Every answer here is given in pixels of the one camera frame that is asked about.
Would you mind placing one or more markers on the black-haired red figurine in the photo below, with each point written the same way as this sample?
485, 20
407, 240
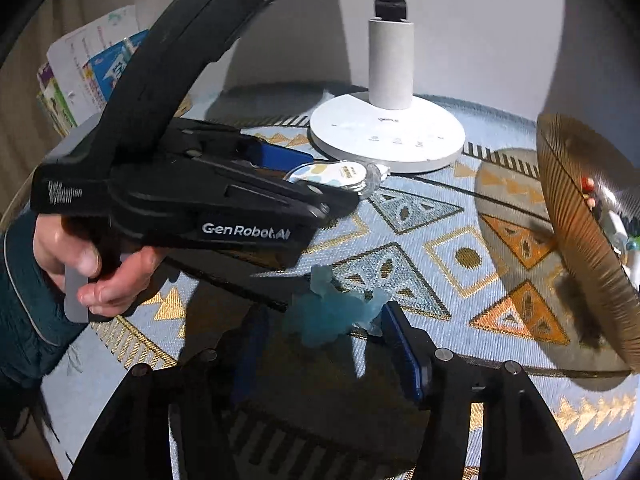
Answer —
589, 192

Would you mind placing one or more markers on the light blue dinosaur toy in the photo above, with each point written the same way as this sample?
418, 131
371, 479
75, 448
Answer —
323, 312

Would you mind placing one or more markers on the round clear tape case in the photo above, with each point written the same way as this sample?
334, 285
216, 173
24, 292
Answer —
363, 179

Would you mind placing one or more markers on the white lamp stand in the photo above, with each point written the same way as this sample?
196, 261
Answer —
388, 123

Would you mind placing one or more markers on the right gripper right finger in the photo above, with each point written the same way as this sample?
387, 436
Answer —
521, 439

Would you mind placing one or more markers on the stack of books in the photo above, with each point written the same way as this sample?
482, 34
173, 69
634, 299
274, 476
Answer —
82, 67

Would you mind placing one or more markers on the person's left forearm sleeve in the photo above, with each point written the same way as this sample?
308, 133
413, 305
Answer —
35, 332

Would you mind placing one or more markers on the person's left hand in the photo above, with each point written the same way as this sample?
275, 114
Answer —
57, 247

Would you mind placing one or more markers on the amber ribbed glass bowl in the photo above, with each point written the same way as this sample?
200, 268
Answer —
568, 150

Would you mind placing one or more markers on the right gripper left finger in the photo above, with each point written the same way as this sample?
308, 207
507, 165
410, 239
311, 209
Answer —
130, 439

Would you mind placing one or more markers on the cardboard pen holder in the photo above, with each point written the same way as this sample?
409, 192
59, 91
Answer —
184, 107

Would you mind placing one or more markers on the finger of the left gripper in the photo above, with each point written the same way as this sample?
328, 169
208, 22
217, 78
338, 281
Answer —
198, 139
263, 202

